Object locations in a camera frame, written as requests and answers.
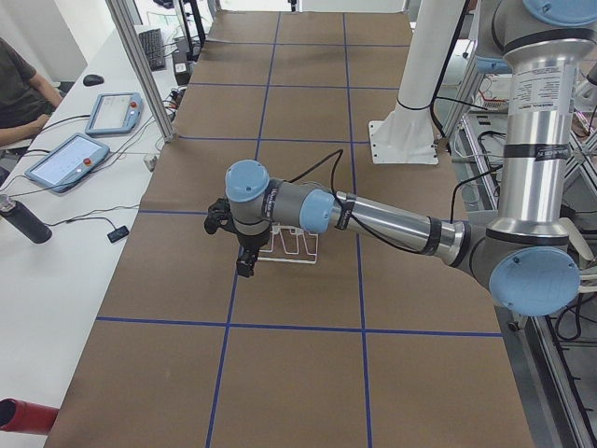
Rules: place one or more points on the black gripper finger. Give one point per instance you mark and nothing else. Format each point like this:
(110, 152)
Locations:
(246, 262)

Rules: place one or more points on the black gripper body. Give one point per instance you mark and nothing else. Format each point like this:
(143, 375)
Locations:
(250, 241)

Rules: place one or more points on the small black phone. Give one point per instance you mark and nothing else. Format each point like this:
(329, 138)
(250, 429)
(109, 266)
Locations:
(118, 234)

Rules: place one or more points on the upper blue teach pendant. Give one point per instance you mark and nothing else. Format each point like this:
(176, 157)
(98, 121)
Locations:
(114, 114)

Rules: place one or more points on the blue teach pendant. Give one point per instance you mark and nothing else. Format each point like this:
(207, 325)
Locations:
(114, 114)
(68, 164)

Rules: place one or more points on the lower blue teach pendant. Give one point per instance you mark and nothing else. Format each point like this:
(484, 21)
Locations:
(68, 164)

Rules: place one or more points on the black keyboard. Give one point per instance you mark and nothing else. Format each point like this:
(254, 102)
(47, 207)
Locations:
(152, 45)

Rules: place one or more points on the black computer mouse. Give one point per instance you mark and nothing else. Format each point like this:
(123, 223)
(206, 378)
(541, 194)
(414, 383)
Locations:
(92, 80)

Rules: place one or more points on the black water bottle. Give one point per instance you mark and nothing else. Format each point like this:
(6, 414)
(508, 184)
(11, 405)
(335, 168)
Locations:
(24, 220)

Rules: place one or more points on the seated person dark shirt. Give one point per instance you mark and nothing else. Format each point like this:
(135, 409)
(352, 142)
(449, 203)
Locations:
(27, 98)

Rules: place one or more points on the red cylinder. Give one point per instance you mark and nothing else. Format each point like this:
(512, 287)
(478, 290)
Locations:
(27, 417)

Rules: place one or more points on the white wire cup holder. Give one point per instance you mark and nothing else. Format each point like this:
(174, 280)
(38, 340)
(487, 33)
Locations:
(290, 244)

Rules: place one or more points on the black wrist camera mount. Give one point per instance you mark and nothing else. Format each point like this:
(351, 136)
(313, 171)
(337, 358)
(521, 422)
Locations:
(218, 217)

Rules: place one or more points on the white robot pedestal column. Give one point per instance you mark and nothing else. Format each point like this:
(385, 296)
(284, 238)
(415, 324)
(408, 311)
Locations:
(406, 135)

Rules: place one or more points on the aluminium frame post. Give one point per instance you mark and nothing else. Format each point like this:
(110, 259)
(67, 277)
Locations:
(122, 19)

